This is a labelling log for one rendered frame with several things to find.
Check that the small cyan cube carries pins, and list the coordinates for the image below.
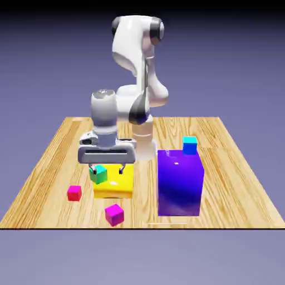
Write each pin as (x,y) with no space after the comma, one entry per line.
(190,145)

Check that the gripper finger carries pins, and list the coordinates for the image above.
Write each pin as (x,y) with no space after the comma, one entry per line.
(93,168)
(121,168)

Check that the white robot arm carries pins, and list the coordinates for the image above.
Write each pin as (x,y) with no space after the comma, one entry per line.
(129,44)

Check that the large yellow box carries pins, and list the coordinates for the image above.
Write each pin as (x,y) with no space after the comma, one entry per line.
(118,182)

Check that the small green cube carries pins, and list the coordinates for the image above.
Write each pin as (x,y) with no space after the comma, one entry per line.
(99,174)

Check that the small magenta cube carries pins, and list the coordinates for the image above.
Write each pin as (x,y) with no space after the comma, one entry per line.
(114,214)

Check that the large purple box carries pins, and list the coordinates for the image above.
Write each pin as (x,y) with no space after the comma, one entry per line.
(179,184)

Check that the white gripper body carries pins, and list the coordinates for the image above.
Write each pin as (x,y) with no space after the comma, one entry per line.
(106,159)

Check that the small red cube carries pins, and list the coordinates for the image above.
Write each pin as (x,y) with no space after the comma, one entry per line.
(74,193)

